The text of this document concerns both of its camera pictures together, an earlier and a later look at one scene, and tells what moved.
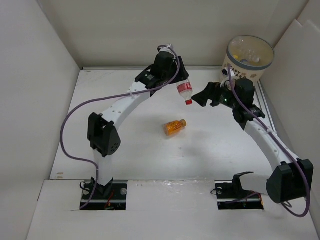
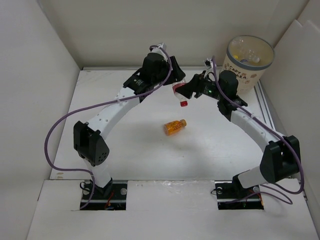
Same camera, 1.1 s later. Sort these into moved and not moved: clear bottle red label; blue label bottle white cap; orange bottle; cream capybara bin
Moved: clear bottle red label
Not moved: orange bottle; cream capybara bin; blue label bottle white cap
